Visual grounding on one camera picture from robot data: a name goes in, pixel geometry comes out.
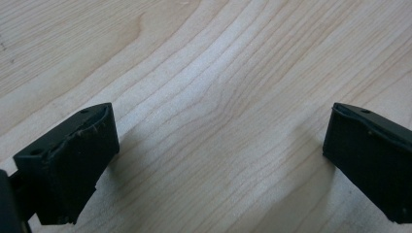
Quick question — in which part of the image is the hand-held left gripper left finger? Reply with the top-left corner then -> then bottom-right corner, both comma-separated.
13,102 -> 120,226

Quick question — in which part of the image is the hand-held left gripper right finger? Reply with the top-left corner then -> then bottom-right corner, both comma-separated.
322,102 -> 412,225

